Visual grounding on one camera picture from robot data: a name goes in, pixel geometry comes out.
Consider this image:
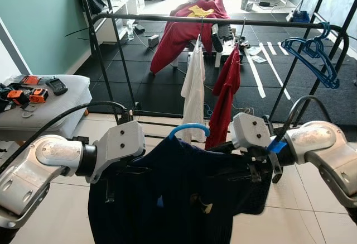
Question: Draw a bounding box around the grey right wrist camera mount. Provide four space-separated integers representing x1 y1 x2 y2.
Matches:
231 112 274 150

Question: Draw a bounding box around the dark blue plastic hanger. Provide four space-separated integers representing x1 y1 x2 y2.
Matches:
282 36 335 84
290 22 341 89

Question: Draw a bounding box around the white hanging garment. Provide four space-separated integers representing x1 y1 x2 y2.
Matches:
181 37 208 143

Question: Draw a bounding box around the small blue box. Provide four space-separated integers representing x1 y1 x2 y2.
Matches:
290 10 311 23

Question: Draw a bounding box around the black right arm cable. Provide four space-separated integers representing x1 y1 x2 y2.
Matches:
283 94 334 145

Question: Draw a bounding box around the orange and black battery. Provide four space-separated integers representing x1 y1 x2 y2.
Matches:
22 75 41 86
6 89 29 108
29 87 50 104

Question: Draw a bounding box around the light blue clothes hanger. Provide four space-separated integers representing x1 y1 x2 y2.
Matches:
167 122 210 142

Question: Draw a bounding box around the blue tape strip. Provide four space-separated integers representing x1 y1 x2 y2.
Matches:
266 139 287 155

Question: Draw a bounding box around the black foam floor mat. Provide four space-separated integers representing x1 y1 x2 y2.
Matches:
75 12 357 126

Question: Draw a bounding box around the clear water bottle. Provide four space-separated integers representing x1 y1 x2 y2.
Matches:
127 20 136 41

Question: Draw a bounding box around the black handheld device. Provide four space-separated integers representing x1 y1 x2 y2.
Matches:
45 77 69 96

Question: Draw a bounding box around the grey upholstered ottoman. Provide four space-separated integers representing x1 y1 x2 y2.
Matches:
0 75 93 142

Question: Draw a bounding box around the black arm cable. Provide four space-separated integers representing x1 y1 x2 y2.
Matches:
283 94 334 145
0 101 130 173

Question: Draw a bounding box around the black metal clothes rack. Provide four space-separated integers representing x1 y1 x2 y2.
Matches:
78 0 357 131

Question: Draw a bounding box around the red sweater with yellow print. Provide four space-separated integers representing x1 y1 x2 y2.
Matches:
149 0 231 76

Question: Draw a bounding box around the red hanging garment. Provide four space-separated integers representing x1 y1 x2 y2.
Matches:
205 45 242 150

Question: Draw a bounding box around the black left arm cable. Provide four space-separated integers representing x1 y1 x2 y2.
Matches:
0 101 130 173

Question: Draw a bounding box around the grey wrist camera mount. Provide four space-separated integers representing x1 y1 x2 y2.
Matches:
89 121 146 184
231 112 274 150

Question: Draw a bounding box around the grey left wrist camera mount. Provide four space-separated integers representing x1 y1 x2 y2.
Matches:
89 121 146 184

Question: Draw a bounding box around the white low cabinet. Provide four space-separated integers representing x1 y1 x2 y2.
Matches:
91 0 147 45

